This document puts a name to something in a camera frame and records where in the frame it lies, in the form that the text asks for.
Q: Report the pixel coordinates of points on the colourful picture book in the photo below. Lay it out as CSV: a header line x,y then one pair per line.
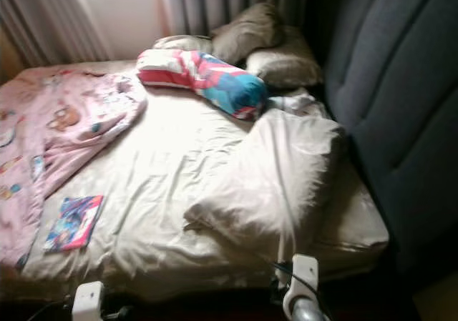
x,y
74,224

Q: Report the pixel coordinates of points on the pink cartoon print quilt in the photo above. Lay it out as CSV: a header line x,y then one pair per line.
x,y
43,135

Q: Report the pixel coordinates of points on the beige floral bed sheet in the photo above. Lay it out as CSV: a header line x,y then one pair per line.
x,y
164,171

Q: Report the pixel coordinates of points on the pale beige pillow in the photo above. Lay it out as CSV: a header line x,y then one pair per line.
x,y
182,43

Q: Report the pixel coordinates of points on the white grey crumpled cloth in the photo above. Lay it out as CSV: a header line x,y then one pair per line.
x,y
297,105

